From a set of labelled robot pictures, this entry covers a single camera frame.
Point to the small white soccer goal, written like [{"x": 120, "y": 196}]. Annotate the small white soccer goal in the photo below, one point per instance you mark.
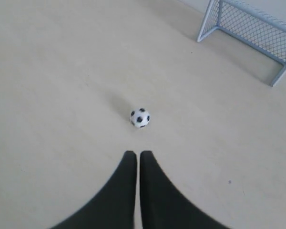
[{"x": 252, "y": 26}]

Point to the black and white soccer ball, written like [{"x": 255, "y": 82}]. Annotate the black and white soccer ball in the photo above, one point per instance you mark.
[{"x": 140, "y": 117}]

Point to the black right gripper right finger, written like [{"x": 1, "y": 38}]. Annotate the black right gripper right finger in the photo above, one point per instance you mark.
[{"x": 163, "y": 206}]

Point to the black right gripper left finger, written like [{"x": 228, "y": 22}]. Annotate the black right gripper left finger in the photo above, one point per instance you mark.
[{"x": 113, "y": 206}]

